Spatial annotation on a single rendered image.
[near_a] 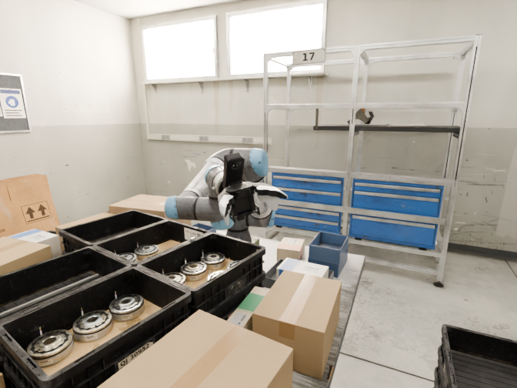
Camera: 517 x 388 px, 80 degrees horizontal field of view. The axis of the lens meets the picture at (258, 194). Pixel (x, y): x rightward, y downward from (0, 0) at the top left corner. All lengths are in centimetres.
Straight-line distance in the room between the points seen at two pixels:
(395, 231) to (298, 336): 218
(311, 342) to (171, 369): 40
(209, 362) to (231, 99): 377
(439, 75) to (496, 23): 58
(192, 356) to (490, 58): 357
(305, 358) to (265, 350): 23
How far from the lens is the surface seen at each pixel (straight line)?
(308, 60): 300
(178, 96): 478
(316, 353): 101
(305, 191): 307
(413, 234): 305
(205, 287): 102
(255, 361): 80
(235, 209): 75
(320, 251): 153
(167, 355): 84
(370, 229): 306
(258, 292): 118
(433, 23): 383
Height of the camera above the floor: 144
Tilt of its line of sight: 14 degrees down
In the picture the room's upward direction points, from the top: straight up
